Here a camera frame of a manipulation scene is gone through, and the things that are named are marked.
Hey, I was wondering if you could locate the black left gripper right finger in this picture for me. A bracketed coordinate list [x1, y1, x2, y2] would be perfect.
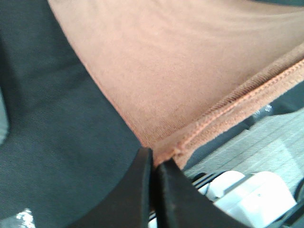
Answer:
[155, 159, 246, 228]

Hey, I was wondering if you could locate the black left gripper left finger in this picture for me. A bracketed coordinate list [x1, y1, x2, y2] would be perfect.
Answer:
[68, 148, 152, 228]

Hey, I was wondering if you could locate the brown towel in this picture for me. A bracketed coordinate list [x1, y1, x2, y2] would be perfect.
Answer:
[49, 0, 304, 167]

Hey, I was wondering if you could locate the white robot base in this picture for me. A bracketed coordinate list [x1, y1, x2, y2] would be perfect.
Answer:
[148, 170, 297, 228]

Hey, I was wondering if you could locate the black table cloth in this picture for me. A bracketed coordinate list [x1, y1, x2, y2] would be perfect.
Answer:
[0, 0, 150, 228]

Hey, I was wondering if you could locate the clear tape strip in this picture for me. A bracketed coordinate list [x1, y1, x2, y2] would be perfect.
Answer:
[14, 208, 36, 228]

